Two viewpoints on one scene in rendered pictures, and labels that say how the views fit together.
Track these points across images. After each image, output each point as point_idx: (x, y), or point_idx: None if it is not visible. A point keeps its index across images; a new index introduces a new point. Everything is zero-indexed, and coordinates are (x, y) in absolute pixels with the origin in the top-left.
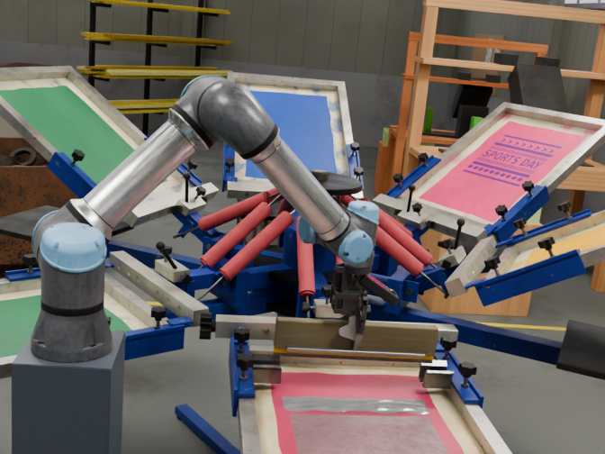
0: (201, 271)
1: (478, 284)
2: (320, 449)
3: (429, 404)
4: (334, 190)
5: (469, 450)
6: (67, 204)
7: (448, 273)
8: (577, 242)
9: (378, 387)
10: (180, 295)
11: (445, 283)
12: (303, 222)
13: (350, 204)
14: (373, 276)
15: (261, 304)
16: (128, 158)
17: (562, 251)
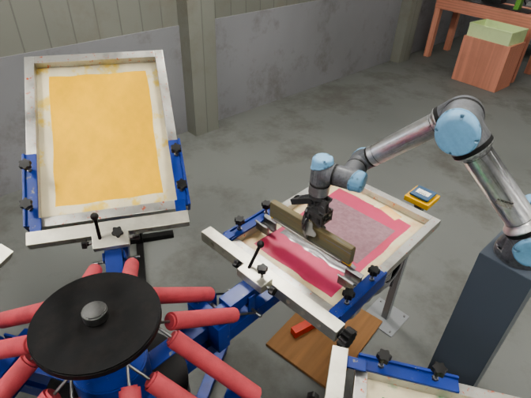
0: None
1: (190, 200)
2: (367, 240)
3: (280, 229)
4: (141, 279)
5: (306, 206)
6: None
7: (122, 248)
8: (88, 164)
9: (288, 250)
10: (336, 382)
11: (189, 221)
12: (365, 179)
13: (333, 160)
14: (303, 197)
15: None
16: (513, 178)
17: (103, 172)
